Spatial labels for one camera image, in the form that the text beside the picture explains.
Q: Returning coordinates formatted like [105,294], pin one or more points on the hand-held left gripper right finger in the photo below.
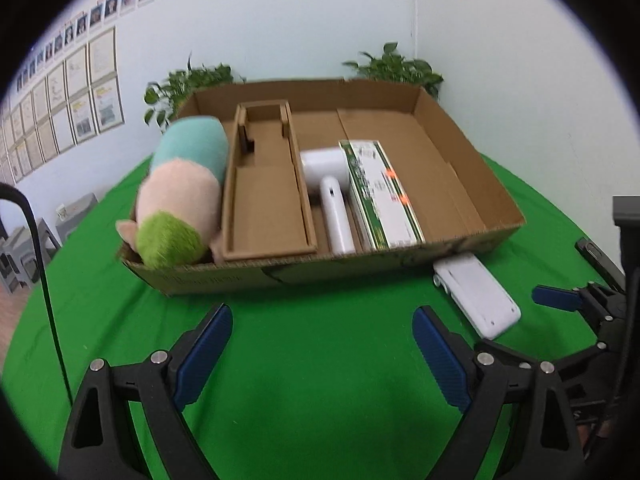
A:
[440,355]

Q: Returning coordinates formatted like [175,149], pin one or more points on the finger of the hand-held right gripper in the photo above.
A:
[600,262]
[555,296]

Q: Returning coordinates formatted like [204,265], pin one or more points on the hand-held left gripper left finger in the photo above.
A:
[205,355]

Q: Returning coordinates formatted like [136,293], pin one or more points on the white case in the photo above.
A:
[480,300]

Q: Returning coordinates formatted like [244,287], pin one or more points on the narrow cardboard insert box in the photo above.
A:
[265,200]

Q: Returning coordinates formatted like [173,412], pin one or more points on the white and green medicine box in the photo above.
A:
[382,195]

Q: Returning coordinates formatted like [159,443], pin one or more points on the white handheld device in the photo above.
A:
[337,215]

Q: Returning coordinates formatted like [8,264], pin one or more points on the large shallow cardboard box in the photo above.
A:
[440,160]

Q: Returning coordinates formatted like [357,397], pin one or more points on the pastel plush toy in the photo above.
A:
[180,190]

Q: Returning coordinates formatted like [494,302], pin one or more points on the grey plastic stool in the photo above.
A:
[80,215]
[25,260]

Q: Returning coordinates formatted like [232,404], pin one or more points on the small white paper cup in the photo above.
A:
[63,212]

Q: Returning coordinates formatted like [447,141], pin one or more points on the leafy green potted plant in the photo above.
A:
[195,82]
[395,67]

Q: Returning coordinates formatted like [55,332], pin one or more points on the wall of framed certificates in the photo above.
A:
[75,105]

